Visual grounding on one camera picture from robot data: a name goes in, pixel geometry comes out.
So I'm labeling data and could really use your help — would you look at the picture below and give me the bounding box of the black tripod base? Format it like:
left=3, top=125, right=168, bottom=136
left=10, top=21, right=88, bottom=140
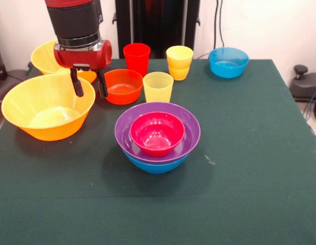
left=292, top=65, right=316, bottom=103
left=0, top=62, right=34, bottom=100

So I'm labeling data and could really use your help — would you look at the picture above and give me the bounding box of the large orange bowl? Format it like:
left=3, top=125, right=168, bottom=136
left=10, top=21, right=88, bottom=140
left=30, top=39, right=98, bottom=84
left=1, top=74, right=96, bottom=141

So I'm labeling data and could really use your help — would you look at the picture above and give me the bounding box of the pale yellow translucent cup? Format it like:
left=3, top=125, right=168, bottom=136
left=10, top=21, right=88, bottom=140
left=142, top=72, right=174, bottom=104

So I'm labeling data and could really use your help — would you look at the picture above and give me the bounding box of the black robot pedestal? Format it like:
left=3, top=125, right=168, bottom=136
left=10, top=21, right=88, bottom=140
left=112, top=0, right=201, bottom=60

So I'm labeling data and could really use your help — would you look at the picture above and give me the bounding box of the small light blue bowl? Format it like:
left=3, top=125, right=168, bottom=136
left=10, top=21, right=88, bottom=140
left=208, top=47, right=250, bottom=79

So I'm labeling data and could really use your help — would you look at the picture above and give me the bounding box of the small pink bowl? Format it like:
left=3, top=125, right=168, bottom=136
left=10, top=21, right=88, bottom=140
left=129, top=111, right=186, bottom=158

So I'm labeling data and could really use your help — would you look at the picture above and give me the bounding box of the yellow stepped cup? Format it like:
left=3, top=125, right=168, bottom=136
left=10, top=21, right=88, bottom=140
left=166, top=45, right=194, bottom=81

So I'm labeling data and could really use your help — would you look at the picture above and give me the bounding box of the dark green table cloth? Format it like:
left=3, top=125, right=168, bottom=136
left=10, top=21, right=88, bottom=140
left=0, top=58, right=316, bottom=245

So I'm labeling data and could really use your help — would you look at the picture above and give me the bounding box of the small red-orange bowl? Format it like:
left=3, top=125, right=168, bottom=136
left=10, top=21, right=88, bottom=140
left=103, top=68, right=144, bottom=105

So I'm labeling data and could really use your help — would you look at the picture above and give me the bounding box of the red cup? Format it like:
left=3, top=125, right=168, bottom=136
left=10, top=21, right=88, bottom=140
left=123, top=43, right=151, bottom=78

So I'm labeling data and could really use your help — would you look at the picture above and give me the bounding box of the purple bowl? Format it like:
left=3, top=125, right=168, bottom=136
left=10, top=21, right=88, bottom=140
left=114, top=102, right=201, bottom=164

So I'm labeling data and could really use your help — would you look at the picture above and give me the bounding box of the black wall cable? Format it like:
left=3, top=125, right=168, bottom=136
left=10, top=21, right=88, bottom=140
left=213, top=0, right=225, bottom=48

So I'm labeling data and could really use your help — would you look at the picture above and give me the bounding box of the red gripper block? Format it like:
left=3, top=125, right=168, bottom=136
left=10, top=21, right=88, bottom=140
left=53, top=39, right=113, bottom=100

